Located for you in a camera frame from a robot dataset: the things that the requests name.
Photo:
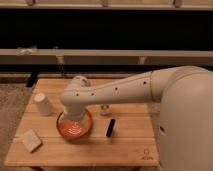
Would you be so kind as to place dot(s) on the long wooden bench rail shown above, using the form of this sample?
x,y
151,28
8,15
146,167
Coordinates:
x,y
105,57

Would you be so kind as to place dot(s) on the small white bottle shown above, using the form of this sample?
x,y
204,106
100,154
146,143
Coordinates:
x,y
104,109

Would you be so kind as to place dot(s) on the wooden table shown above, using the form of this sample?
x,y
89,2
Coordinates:
x,y
132,141

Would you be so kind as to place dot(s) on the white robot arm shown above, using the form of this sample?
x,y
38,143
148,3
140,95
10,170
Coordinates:
x,y
185,95

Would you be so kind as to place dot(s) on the white sponge block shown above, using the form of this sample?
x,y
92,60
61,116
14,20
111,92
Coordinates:
x,y
30,140

